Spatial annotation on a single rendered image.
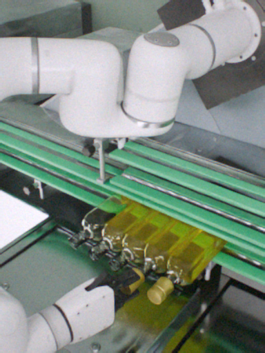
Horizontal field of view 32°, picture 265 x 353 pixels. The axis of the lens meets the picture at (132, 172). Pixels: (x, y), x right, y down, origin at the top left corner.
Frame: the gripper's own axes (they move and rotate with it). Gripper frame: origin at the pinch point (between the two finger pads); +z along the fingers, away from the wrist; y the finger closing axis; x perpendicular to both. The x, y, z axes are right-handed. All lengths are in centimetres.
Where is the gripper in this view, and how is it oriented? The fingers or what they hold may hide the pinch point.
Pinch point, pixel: (128, 285)
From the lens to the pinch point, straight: 95.1
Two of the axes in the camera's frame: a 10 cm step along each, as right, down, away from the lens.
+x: -6.1, -4.3, 6.6
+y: 0.1, -8.4, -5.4
